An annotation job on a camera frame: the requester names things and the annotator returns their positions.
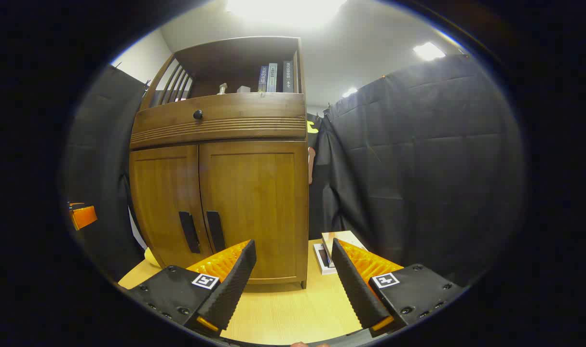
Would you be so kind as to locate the small white bottle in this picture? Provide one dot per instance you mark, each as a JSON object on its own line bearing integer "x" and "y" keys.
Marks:
{"x": 222, "y": 88}

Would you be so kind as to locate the blue book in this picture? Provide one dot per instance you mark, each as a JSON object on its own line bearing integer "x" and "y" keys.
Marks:
{"x": 263, "y": 79}

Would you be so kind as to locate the dark grey book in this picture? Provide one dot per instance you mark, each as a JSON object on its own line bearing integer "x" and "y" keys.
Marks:
{"x": 288, "y": 77}

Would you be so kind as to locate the cream paperback book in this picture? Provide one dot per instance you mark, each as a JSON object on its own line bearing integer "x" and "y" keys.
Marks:
{"x": 343, "y": 237}

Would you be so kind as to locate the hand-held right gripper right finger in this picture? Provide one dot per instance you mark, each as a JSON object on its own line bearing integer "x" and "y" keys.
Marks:
{"x": 353, "y": 284}

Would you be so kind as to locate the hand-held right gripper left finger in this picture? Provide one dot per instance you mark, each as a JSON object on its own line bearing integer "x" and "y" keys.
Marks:
{"x": 235, "y": 279}

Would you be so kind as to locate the white book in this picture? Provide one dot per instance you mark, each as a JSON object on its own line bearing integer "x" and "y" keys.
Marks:
{"x": 320, "y": 262}

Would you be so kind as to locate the ceiling light panel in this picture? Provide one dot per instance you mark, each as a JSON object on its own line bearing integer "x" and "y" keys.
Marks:
{"x": 349, "y": 91}
{"x": 428, "y": 50}
{"x": 285, "y": 9}

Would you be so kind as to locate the wooden double-door shoe cabinet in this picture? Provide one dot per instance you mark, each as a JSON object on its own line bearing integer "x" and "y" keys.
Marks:
{"x": 235, "y": 58}

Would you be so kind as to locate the black backdrop cloth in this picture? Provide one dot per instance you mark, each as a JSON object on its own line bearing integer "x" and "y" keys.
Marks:
{"x": 321, "y": 202}
{"x": 104, "y": 159}
{"x": 418, "y": 168}

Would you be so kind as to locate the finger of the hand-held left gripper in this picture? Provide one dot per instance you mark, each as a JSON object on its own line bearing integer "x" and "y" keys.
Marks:
{"x": 84, "y": 217}

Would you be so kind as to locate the wooden cabinet door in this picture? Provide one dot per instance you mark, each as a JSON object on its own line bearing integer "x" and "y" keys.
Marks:
{"x": 160, "y": 193}
{"x": 259, "y": 193}

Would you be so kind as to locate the pale yellow object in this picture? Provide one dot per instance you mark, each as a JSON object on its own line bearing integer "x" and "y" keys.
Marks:
{"x": 151, "y": 258}

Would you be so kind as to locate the wooden cabinet drawer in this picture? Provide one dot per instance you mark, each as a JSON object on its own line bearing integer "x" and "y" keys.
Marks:
{"x": 254, "y": 113}

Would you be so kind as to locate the round black drawer knob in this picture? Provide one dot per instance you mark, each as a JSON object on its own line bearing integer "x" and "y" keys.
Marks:
{"x": 197, "y": 114}

